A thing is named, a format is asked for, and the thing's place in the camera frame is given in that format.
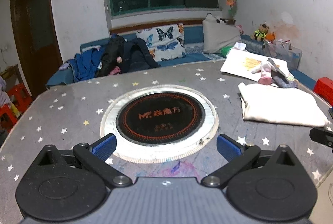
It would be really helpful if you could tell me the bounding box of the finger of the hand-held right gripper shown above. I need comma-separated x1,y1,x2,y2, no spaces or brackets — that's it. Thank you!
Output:
309,126,333,148

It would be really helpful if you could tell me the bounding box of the black jacket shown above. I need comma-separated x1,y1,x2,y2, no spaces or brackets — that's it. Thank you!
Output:
95,35,162,77

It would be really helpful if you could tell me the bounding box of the orange artificial flower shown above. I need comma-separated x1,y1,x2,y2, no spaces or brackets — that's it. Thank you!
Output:
226,0,238,20

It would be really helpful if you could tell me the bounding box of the clear plastic box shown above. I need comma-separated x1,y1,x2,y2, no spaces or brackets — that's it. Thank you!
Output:
264,39,303,70

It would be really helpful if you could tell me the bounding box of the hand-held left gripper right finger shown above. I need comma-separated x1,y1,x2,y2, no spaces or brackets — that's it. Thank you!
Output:
201,134,299,187

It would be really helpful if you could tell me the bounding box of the purple hooded garment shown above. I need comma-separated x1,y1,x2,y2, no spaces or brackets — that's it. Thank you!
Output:
0,76,11,108

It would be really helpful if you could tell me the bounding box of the butterfly print pillow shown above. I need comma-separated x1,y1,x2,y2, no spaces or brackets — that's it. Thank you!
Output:
136,23,186,62

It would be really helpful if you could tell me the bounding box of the cream garment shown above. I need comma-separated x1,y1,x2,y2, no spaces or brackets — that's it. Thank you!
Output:
238,83,329,128

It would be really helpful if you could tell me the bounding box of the red box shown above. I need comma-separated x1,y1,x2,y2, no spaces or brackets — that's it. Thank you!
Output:
313,77,333,106

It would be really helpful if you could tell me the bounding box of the grey pillow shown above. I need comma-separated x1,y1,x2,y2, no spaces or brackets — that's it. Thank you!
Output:
202,13,242,54

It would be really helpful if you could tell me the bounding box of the blue sofa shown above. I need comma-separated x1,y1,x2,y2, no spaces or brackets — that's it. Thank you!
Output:
46,25,316,90

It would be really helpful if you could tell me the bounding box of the teddy bear toy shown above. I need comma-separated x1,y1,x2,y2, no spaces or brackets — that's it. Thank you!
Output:
250,23,270,41

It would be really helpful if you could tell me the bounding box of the pink garment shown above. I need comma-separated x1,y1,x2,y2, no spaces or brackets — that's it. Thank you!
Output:
110,57,122,76

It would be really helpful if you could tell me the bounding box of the blue garment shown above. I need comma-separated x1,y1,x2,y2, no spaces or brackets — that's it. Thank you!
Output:
68,47,104,82

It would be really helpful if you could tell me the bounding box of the round black induction cooker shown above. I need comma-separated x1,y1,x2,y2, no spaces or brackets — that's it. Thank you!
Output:
100,85,219,164

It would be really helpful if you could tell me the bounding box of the brown wooden door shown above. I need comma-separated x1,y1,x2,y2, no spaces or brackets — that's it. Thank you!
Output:
10,0,63,100

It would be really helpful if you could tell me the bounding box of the white shirt with yellow print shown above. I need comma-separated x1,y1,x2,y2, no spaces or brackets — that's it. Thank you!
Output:
221,48,289,82

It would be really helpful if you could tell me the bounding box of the grey star-patterned tablecloth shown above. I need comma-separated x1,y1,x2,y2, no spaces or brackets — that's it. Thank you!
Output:
0,61,333,204

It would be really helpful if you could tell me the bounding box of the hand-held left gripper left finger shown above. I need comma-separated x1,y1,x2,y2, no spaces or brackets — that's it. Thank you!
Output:
34,134,133,187

